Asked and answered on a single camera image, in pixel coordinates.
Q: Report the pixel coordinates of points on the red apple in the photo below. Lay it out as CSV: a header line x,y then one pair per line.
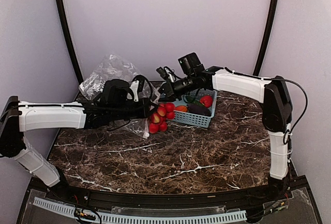
x,y
206,101

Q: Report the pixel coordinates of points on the clear zip top bag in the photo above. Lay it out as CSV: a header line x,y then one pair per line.
x,y
116,67

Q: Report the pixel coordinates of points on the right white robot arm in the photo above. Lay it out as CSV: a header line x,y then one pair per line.
x,y
271,93

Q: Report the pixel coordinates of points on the green cucumber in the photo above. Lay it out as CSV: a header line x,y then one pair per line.
x,y
191,100

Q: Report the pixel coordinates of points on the orange persimmon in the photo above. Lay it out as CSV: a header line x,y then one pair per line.
x,y
181,108

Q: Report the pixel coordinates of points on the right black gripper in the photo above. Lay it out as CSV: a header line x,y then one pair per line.
x,y
170,94

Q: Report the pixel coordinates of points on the black frame post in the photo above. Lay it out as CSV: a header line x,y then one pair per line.
x,y
68,40
266,37

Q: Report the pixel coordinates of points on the light blue plastic basket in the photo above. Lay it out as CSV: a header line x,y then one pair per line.
x,y
191,118

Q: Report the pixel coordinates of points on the white slotted cable duct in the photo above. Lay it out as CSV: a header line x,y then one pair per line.
x,y
130,215

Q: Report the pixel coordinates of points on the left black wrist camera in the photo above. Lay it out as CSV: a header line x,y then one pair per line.
x,y
116,91

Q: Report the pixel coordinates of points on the red cherry bunch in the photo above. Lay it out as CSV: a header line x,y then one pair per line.
x,y
158,120

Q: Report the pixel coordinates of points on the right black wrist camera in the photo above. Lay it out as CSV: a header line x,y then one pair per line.
x,y
191,65

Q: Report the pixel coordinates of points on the purple eggplant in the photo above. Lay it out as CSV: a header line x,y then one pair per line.
x,y
199,110

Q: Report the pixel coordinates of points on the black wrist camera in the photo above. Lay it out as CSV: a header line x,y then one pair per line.
x,y
116,91
191,65

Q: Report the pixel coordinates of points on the black front rail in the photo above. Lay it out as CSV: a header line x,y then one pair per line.
x,y
245,198

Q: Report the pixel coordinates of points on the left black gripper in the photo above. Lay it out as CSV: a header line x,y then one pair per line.
x,y
145,103

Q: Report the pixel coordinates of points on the left black frame post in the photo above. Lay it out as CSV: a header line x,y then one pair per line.
x,y
68,40

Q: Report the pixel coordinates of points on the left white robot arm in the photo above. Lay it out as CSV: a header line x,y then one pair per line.
x,y
21,116

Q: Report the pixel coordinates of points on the right black frame post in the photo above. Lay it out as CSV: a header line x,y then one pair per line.
x,y
266,37

